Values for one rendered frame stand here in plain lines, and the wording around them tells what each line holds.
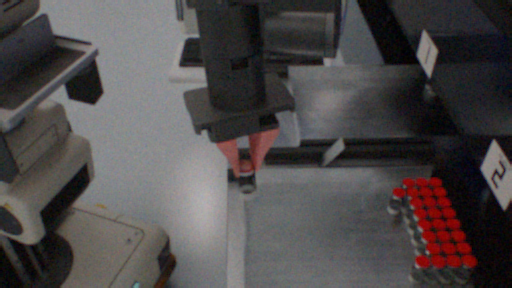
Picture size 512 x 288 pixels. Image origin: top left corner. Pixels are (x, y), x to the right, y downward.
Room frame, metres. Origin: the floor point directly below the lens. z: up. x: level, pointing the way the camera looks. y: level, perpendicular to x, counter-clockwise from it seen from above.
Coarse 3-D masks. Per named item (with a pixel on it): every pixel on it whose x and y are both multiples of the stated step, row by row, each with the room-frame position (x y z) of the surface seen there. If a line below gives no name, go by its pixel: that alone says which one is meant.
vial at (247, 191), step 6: (240, 174) 0.38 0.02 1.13; (246, 174) 0.38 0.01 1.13; (252, 174) 0.38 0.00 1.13; (240, 180) 0.38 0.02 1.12; (246, 180) 0.37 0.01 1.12; (252, 180) 0.38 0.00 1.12; (240, 186) 0.38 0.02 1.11; (246, 186) 0.37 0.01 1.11; (252, 186) 0.38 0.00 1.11; (240, 192) 0.38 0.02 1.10; (246, 192) 0.37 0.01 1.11; (252, 192) 0.38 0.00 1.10; (240, 198) 0.38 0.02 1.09; (246, 198) 0.37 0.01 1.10; (252, 198) 0.37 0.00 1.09
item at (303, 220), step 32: (288, 192) 0.58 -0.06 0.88; (320, 192) 0.58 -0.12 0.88; (352, 192) 0.58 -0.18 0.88; (384, 192) 0.58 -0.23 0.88; (256, 224) 0.51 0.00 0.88; (288, 224) 0.51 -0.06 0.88; (320, 224) 0.51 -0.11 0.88; (352, 224) 0.51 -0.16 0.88; (384, 224) 0.51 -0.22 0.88; (256, 256) 0.45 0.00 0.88; (288, 256) 0.44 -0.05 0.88; (320, 256) 0.45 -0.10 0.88; (352, 256) 0.45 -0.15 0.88; (384, 256) 0.45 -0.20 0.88; (416, 256) 0.44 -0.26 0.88
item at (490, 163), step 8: (496, 144) 0.52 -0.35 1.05; (488, 152) 0.53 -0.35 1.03; (496, 152) 0.51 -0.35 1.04; (488, 160) 0.52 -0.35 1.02; (496, 160) 0.51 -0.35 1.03; (504, 160) 0.49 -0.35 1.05; (488, 168) 0.51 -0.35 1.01; (488, 176) 0.51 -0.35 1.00; (496, 176) 0.49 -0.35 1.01; (504, 176) 0.48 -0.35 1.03; (504, 184) 0.47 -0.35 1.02; (496, 192) 0.48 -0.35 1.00; (504, 192) 0.46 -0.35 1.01; (504, 200) 0.45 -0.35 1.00; (504, 208) 0.45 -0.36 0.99
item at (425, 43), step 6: (426, 36) 0.85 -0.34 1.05; (420, 42) 0.87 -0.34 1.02; (426, 42) 0.84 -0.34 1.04; (432, 42) 0.82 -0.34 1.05; (420, 48) 0.86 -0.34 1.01; (426, 48) 0.83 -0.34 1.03; (432, 48) 0.81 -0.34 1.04; (420, 54) 0.85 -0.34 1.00; (426, 54) 0.83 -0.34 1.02; (432, 54) 0.80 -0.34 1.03; (420, 60) 0.85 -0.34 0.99; (432, 60) 0.79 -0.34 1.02; (426, 66) 0.81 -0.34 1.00; (432, 66) 0.79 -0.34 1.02; (426, 72) 0.80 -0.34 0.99
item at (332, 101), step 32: (416, 64) 0.96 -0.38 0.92; (320, 96) 0.88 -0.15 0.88; (352, 96) 0.88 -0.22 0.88; (384, 96) 0.88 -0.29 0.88; (416, 96) 0.88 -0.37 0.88; (320, 128) 0.76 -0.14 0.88; (352, 128) 0.76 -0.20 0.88; (384, 128) 0.76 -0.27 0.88; (416, 128) 0.76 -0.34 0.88; (448, 128) 0.76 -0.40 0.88
